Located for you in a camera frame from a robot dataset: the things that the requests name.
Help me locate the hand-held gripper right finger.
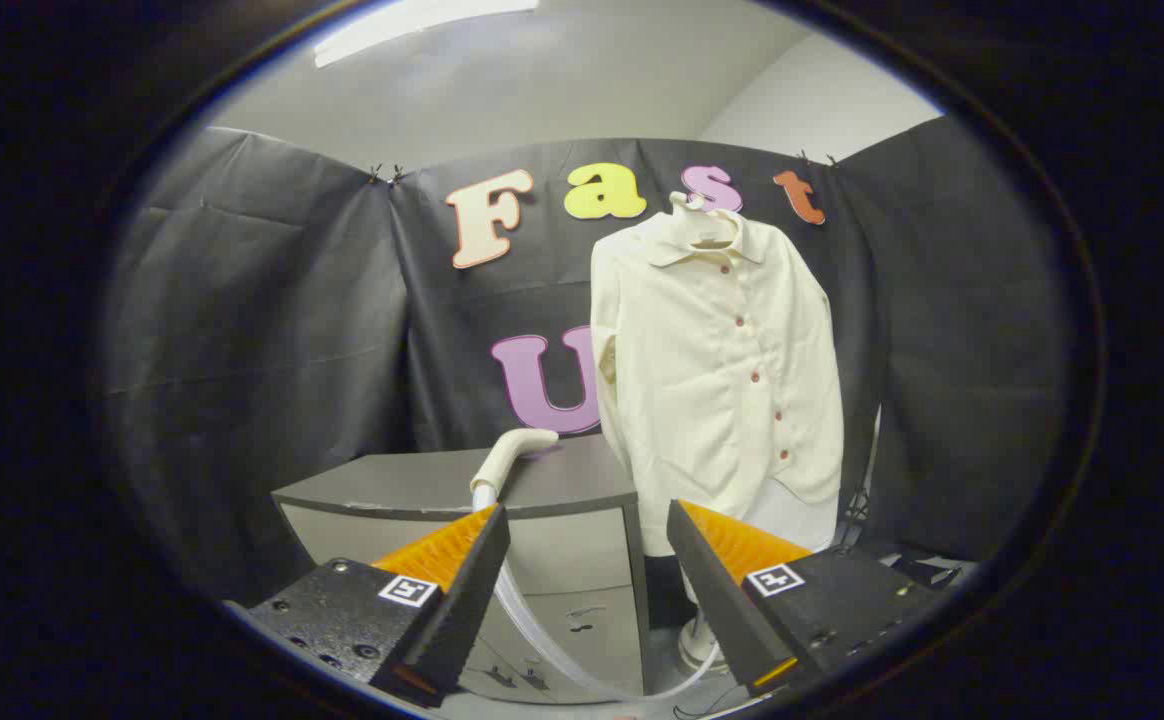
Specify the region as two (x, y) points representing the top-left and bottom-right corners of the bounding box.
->
(666, 499), (943, 701)

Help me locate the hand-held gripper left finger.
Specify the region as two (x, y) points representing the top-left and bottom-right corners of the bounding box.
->
(227, 503), (511, 709)

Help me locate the clear steamer hose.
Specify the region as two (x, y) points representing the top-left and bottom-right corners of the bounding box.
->
(472, 485), (725, 703)

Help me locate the cream garment steamer head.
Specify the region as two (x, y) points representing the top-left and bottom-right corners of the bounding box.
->
(469, 428), (560, 513)

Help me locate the cream button shirt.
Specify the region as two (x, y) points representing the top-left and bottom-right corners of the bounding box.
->
(589, 205), (846, 558)

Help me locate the white steamer stand base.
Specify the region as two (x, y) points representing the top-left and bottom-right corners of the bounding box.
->
(677, 600), (728, 676)

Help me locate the white clothes hanger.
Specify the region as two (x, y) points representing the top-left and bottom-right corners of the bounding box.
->
(669, 190), (743, 251)

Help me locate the grey cabinet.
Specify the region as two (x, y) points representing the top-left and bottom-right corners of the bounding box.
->
(272, 432), (655, 706)

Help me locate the black box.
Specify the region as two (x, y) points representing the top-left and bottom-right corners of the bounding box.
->
(882, 545), (963, 591)

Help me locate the black backdrop cloth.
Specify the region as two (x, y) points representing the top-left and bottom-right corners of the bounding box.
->
(102, 125), (1073, 606)

